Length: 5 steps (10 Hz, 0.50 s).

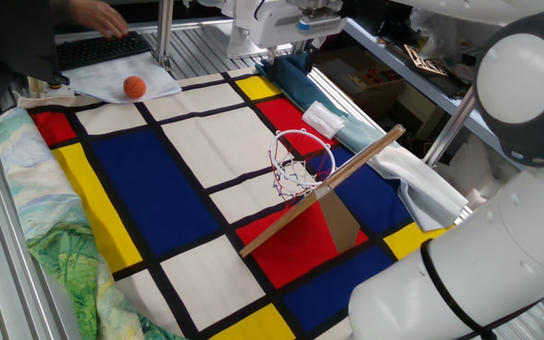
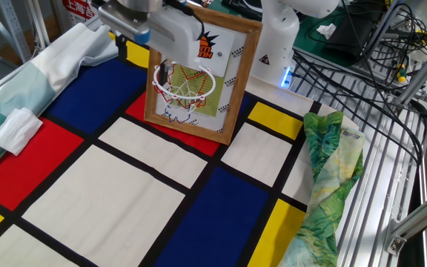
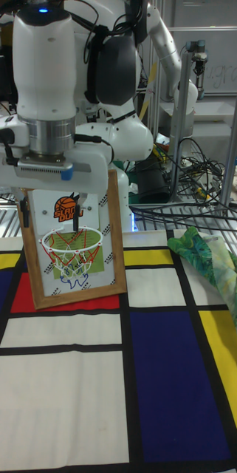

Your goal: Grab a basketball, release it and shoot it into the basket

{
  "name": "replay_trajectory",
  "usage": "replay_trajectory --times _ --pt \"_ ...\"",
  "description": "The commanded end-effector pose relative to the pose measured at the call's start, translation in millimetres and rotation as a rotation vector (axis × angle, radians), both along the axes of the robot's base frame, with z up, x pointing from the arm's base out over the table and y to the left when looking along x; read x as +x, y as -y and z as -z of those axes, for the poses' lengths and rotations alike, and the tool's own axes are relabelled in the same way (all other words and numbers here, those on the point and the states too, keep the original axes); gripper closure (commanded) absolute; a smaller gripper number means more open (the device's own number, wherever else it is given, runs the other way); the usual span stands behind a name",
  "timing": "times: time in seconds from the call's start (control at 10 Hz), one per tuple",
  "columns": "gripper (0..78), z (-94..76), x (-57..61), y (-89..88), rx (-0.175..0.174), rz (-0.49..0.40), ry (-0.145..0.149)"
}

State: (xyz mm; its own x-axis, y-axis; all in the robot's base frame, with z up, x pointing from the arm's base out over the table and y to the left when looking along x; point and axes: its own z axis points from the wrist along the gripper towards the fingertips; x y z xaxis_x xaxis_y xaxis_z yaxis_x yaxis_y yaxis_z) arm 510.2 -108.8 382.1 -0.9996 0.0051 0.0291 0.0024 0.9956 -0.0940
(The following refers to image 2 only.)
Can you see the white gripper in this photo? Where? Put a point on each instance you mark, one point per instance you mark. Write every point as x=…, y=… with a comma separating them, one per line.
x=176, y=37

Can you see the white backboard with basketball logo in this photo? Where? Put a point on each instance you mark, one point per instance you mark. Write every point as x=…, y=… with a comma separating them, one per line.
x=222, y=48

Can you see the white hoop with net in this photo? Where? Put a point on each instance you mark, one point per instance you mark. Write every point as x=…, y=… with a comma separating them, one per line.
x=202, y=94

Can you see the red white Chinese sign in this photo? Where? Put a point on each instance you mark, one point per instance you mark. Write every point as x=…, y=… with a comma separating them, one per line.
x=82, y=9

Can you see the white sheet with green print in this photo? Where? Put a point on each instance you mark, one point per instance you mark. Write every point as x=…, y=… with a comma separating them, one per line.
x=206, y=118

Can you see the pale blue white cloth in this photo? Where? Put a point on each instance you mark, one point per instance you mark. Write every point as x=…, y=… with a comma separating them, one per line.
x=32, y=85

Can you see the white folded tissue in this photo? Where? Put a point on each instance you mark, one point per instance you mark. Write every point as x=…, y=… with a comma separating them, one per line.
x=15, y=130

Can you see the colour block tablecloth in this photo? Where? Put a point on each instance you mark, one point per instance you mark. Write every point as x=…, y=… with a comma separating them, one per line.
x=106, y=207

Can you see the crumpled white paper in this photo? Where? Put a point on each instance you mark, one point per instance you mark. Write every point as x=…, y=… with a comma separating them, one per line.
x=326, y=30

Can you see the black flat device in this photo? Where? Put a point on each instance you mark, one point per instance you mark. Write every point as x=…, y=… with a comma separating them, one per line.
x=350, y=37

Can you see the green leafy painted cloth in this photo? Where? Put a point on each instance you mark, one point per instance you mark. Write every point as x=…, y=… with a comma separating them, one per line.
x=328, y=178

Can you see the silver wrist camera blue end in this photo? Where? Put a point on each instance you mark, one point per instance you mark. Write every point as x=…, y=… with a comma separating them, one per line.
x=124, y=22

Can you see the aluminium table edge rail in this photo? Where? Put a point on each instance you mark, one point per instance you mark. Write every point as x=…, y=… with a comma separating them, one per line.
x=87, y=24

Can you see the wooden picture frame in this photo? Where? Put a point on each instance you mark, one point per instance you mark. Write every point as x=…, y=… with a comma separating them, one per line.
x=232, y=111

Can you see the grey perforated steel post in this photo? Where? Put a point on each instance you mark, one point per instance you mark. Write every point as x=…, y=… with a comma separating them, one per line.
x=11, y=29

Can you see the slanted aluminium post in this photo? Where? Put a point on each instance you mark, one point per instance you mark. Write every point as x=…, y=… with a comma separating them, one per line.
x=421, y=72

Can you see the aluminium profile with bracket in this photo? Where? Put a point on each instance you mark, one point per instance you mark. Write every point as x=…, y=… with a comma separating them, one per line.
x=421, y=219

